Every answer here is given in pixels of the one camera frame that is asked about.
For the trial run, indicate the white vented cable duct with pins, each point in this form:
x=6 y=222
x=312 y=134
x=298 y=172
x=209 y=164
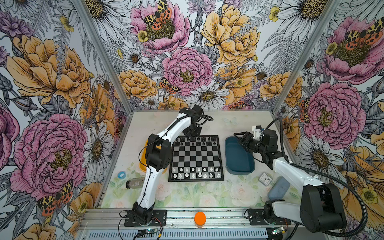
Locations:
x=181 y=234

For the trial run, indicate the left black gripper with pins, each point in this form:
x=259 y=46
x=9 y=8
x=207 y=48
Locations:
x=196 y=133

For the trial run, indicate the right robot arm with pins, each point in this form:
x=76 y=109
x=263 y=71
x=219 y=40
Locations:
x=320 y=209

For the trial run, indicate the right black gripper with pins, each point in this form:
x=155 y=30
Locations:
x=246 y=134

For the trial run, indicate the teal plastic tray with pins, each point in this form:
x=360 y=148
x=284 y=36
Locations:
x=238 y=161

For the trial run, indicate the aluminium front rail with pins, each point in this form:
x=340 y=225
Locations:
x=177 y=218

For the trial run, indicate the grey blue oval object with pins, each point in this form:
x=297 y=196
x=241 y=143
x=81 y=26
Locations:
x=279 y=189

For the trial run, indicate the grey rectangular object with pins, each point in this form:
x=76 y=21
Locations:
x=135 y=183

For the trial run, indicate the orange round button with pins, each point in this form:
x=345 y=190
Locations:
x=200 y=219

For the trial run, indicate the black white chessboard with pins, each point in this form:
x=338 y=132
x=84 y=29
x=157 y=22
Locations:
x=196 y=159

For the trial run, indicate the small white square clock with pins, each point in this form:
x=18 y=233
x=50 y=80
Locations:
x=265 y=179

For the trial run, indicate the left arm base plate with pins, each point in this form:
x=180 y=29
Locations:
x=157 y=218

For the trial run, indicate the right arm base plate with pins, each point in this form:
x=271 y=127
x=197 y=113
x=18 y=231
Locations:
x=257 y=217

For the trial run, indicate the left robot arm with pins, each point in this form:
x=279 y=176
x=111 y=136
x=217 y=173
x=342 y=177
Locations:
x=159 y=154

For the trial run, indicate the yellow plastic tray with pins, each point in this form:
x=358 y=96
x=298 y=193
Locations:
x=142 y=163

